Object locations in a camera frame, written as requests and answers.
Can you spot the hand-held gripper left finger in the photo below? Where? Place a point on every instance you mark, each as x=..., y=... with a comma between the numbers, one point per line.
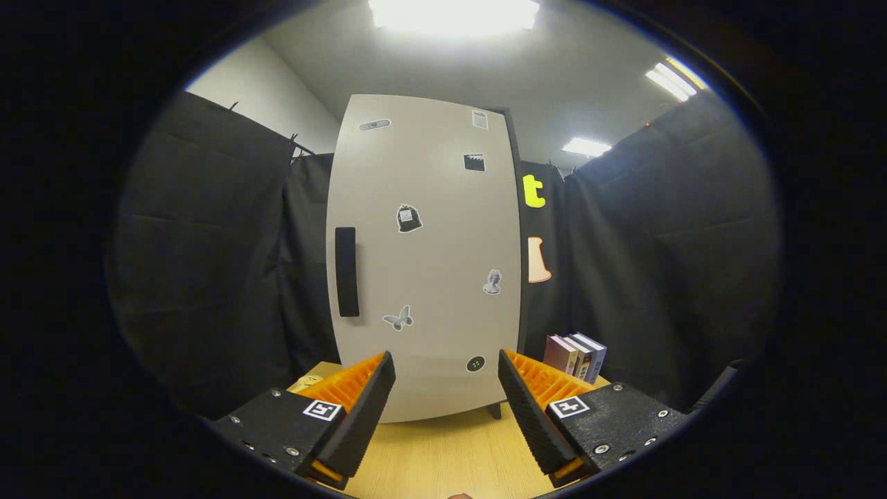
x=360, y=423

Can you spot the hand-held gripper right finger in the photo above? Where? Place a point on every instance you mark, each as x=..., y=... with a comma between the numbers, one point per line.
x=530, y=423

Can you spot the beige cabinet door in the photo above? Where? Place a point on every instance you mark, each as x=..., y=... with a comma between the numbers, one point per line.
x=429, y=263

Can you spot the dark grey cabinet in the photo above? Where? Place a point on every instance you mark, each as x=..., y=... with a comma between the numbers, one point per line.
x=495, y=411

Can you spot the yellow plush toy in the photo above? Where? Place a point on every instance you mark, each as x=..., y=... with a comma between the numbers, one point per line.
x=306, y=382

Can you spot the white spine book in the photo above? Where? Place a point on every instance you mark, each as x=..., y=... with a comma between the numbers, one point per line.
x=582, y=360

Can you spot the grey blue book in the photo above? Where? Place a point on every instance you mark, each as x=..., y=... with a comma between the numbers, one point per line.
x=597, y=357

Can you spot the black backdrop cloth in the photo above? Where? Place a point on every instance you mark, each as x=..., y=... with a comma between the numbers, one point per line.
x=222, y=263

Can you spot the small ceiling light panel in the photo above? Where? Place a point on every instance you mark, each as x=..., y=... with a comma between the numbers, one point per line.
x=586, y=147

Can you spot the double ceiling light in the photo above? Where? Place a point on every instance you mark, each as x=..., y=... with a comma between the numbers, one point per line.
x=672, y=81

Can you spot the large ceiling light panel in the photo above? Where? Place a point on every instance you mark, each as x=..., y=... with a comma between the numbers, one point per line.
x=454, y=15

